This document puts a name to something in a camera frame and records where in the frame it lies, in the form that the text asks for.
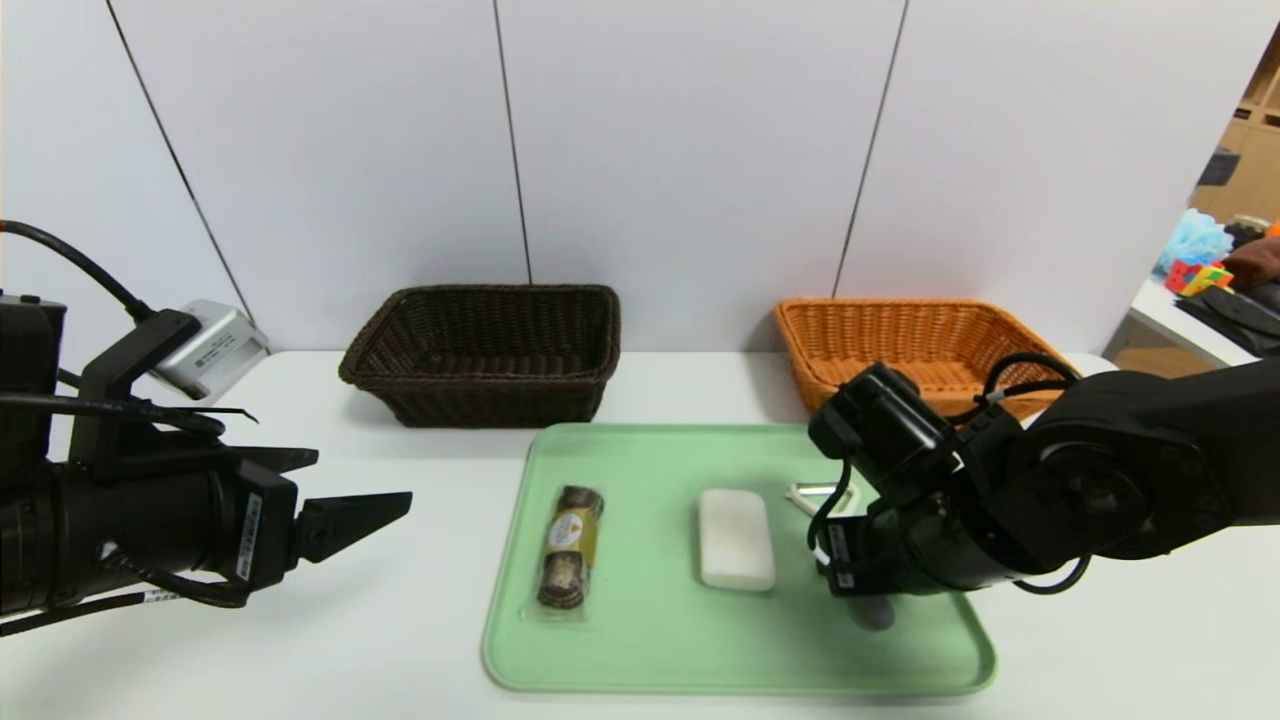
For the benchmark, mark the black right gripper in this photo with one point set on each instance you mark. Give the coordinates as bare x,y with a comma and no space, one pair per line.
843,560

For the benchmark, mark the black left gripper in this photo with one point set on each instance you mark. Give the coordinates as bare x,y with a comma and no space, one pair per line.
262,532

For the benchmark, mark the white soap bar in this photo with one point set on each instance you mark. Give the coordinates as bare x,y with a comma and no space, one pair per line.
736,540

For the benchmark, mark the Ferrero Rocher chocolate pack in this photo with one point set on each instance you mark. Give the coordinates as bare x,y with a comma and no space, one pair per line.
568,545

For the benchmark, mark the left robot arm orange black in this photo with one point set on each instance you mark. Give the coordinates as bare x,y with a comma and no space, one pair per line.
110,525

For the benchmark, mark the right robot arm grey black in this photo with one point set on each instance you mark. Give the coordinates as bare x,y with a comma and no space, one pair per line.
1130,480

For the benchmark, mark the dark brown wicker basket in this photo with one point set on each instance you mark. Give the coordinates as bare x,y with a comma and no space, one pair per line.
480,390

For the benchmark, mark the orange wicker basket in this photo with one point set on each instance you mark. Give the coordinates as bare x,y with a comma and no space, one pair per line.
900,335

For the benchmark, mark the light green plastic tray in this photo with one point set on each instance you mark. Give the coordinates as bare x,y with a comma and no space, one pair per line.
650,630

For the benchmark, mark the white side table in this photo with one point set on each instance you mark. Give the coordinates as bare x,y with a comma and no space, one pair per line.
1170,325

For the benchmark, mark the colourful puzzle cube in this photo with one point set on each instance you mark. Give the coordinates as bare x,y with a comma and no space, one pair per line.
1198,276

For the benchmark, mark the brown cloth item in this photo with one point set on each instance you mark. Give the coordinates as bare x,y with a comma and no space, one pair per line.
1258,262

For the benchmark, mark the wooden shelf unit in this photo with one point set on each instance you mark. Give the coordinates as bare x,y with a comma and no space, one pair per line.
1255,150

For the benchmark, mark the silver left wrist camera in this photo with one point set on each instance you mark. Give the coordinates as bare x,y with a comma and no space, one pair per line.
215,350

